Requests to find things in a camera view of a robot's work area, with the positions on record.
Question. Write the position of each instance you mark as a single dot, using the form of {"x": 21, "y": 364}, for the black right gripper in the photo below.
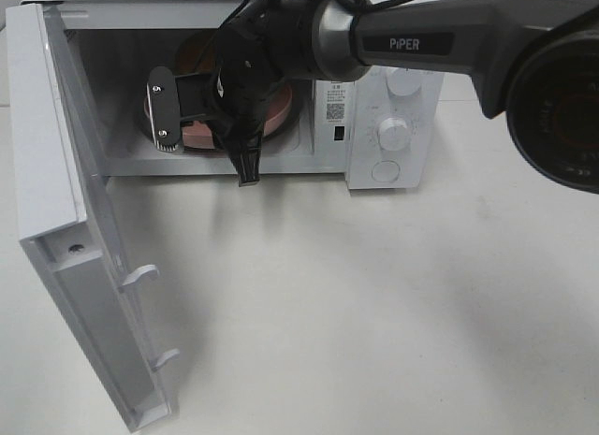
{"x": 247, "y": 76}

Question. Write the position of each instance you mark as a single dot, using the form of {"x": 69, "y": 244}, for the pink round plate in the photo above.
{"x": 195, "y": 135}

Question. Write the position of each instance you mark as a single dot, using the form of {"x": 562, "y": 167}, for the white round door button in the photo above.
{"x": 386, "y": 172}

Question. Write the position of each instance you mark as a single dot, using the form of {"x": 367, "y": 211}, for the white microwave door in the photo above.
{"x": 66, "y": 223}

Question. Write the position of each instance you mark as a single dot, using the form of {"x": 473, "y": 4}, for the toy burger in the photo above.
{"x": 196, "y": 54}

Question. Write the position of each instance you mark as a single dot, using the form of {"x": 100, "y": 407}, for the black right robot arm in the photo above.
{"x": 533, "y": 61}

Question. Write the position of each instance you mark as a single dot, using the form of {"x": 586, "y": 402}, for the white microwave oven body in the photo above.
{"x": 375, "y": 131}

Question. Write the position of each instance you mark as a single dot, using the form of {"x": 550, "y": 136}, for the lower white round knob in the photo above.
{"x": 394, "y": 134}

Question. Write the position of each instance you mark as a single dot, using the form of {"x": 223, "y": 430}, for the white round knob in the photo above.
{"x": 403, "y": 82}
{"x": 394, "y": 134}

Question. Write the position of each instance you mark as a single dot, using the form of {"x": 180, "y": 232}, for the upper white round knob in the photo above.
{"x": 403, "y": 82}

